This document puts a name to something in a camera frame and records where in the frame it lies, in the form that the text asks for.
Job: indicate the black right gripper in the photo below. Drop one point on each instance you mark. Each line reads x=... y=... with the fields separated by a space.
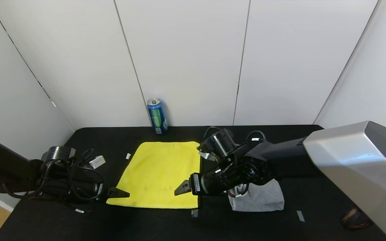
x=195 y=183

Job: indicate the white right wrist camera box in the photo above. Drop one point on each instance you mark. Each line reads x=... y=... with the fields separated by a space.
x=206 y=155

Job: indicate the yellow microfiber towel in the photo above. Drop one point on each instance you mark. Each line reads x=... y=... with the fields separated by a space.
x=159 y=167

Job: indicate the black fabric table cover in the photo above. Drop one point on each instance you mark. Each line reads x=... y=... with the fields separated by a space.
x=213 y=227

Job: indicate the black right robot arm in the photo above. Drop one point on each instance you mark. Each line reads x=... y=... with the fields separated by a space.
x=347 y=157

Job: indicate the grey terry towel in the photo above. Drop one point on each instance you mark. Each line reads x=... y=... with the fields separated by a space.
x=266 y=201

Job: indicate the blue drink can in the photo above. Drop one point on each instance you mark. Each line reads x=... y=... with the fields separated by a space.
x=157 y=117

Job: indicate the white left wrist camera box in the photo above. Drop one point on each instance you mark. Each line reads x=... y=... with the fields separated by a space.
x=97 y=162

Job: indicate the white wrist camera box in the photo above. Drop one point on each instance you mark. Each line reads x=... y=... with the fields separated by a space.
x=97 y=162
x=206 y=155

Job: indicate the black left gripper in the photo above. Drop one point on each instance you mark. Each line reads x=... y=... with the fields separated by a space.
x=102 y=191

